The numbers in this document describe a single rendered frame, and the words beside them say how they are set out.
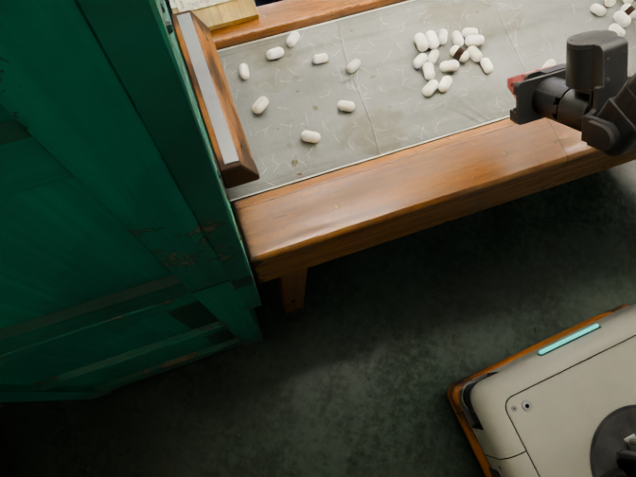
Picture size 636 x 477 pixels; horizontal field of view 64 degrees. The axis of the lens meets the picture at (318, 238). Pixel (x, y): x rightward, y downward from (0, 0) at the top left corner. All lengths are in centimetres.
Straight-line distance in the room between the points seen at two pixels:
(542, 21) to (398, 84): 33
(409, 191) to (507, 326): 91
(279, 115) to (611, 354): 103
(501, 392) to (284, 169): 80
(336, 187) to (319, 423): 87
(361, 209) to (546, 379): 76
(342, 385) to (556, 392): 58
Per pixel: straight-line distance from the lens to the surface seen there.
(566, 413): 144
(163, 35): 27
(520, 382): 139
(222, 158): 78
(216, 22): 102
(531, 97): 84
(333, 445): 156
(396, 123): 96
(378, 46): 104
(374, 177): 87
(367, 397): 157
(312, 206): 84
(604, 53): 73
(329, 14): 105
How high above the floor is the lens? 155
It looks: 73 degrees down
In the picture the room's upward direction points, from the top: 9 degrees clockwise
